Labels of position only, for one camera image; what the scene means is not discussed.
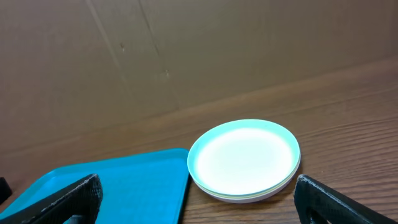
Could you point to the white plate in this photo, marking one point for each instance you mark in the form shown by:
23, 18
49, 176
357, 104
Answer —
254, 198

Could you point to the teal plastic tray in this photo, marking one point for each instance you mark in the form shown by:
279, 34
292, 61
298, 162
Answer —
145, 188

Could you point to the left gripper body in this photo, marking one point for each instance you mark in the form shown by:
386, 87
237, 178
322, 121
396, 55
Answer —
5, 190

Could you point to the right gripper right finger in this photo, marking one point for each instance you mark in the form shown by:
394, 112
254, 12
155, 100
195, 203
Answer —
317, 203

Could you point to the yellow-green plate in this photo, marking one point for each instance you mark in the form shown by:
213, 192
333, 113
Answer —
298, 169

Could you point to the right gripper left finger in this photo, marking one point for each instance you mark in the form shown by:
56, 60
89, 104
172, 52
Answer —
78, 202

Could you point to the light blue plate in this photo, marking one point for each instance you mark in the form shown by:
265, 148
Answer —
243, 157

